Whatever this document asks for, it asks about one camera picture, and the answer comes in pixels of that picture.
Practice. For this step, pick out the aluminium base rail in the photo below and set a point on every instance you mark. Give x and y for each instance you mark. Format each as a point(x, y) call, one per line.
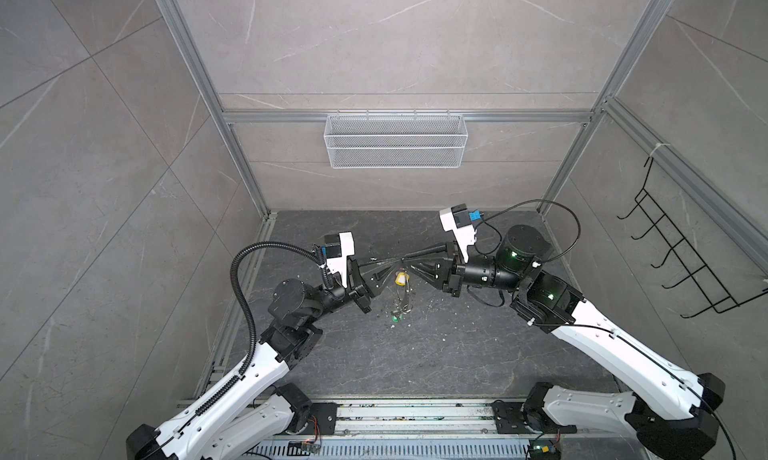
point(416, 428)

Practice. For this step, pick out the yellow capped key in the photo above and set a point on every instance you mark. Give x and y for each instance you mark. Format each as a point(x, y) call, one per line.
point(402, 279)

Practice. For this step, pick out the black wire hook rack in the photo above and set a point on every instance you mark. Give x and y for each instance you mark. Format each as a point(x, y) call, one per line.
point(696, 270)

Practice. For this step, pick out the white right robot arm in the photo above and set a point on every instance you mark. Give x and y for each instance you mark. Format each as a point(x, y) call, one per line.
point(671, 411)

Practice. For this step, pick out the white wire mesh basket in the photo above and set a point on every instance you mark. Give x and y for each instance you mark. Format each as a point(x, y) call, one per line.
point(371, 141)

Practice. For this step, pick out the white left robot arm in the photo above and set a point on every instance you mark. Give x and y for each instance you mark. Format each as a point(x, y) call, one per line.
point(248, 404)

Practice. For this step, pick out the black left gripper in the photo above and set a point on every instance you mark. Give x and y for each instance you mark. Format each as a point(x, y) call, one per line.
point(367, 285)

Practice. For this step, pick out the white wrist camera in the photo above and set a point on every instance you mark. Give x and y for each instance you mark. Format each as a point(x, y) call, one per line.
point(463, 223)
point(337, 249)

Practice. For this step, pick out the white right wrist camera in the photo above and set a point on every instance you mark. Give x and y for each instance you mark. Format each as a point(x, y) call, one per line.
point(463, 223)

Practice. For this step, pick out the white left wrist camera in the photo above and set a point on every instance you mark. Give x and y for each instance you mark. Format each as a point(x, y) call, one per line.
point(337, 249)

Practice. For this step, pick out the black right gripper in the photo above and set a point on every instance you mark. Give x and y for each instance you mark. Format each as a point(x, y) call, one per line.
point(451, 273)

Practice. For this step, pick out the aluminium frame profiles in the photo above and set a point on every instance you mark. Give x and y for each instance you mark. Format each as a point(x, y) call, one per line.
point(632, 133)

